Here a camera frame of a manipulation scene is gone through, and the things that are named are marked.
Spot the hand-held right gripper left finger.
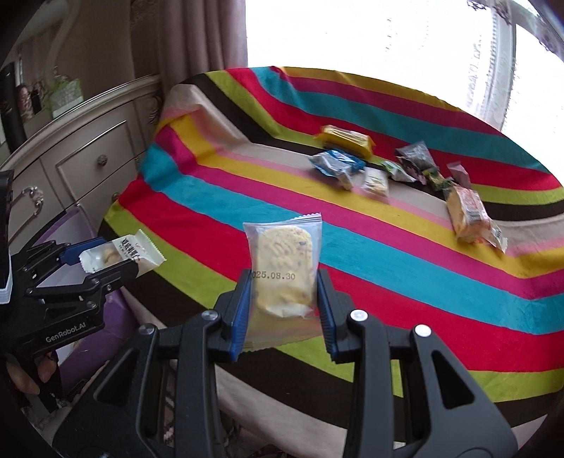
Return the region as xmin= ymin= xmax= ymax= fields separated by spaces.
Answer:
xmin=53 ymin=268 xmax=254 ymax=458

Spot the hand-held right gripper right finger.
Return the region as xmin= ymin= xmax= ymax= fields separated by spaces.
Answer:
xmin=317 ymin=268 xmax=518 ymax=458

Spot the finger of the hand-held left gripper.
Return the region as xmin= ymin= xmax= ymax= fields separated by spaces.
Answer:
xmin=20 ymin=237 xmax=109 ymax=283
xmin=24 ymin=259 xmax=138 ymax=318

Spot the purple plastic bin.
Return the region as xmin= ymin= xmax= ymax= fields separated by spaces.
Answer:
xmin=55 ymin=207 xmax=142 ymax=397

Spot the clear biscuit packet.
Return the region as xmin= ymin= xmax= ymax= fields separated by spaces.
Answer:
xmin=242 ymin=212 xmax=323 ymax=353

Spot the yellow biscuit packet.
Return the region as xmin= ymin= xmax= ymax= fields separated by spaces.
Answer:
xmin=314 ymin=124 xmax=376 ymax=159

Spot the small pink snack packet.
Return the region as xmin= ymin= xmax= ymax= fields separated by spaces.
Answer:
xmin=447 ymin=161 xmax=472 ymax=190

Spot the person's left hand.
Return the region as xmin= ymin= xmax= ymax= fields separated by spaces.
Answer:
xmin=6 ymin=352 xmax=60 ymax=397

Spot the striped colourful blanket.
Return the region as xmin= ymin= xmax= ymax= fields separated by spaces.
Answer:
xmin=98 ymin=66 xmax=564 ymax=445

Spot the white dresser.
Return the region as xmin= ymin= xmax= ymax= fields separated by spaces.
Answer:
xmin=0 ymin=73 xmax=164 ymax=247

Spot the small clear cracker packet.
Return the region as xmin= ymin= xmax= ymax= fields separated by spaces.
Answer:
xmin=360 ymin=168 xmax=391 ymax=201

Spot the blue and white snack packet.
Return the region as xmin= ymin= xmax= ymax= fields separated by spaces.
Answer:
xmin=308 ymin=149 xmax=367 ymax=191

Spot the green box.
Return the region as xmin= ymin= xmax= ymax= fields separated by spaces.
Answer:
xmin=48 ymin=77 xmax=84 ymax=119

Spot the small dark jar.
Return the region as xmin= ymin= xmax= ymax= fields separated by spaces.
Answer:
xmin=15 ymin=83 xmax=36 ymax=122

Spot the small green white packet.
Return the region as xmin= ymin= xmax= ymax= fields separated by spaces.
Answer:
xmin=381 ymin=159 xmax=417 ymax=183

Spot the black bottle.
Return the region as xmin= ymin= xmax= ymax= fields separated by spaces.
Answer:
xmin=0 ymin=62 xmax=27 ymax=150

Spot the dark green snack packet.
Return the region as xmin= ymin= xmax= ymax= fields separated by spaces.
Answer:
xmin=423 ymin=169 xmax=456 ymax=192

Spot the orange cake packet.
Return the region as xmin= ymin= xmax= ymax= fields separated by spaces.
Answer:
xmin=444 ymin=185 xmax=508 ymax=253

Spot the clear green snack packet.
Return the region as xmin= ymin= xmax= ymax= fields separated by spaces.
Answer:
xmin=395 ymin=141 xmax=439 ymax=179

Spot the beige curtain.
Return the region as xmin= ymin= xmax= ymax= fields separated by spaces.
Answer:
xmin=75 ymin=0 xmax=250 ymax=102

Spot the white lace curtain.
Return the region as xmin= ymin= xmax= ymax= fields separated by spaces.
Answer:
xmin=467 ymin=0 xmax=564 ymax=128

